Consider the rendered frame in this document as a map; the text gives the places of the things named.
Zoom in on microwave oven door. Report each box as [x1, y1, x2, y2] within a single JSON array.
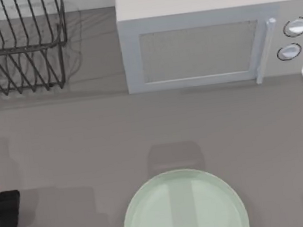
[[117, 1, 288, 96]]

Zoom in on pale green round plate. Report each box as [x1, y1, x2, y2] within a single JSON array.
[[117, 162, 250, 227]]

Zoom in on pale microwave oven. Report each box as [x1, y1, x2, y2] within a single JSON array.
[[113, 0, 303, 101]]

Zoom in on small microwave knob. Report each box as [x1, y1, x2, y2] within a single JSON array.
[[276, 41, 303, 62]]

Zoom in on large microwave knob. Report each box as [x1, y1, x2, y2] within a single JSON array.
[[282, 16, 303, 38]]

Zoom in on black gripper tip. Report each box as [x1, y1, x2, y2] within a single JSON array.
[[0, 189, 25, 227]]

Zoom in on black wire dish rack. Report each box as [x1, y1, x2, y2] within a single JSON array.
[[0, 0, 76, 97]]

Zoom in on grey microwave door handle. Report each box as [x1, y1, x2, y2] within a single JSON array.
[[249, 17, 284, 85]]

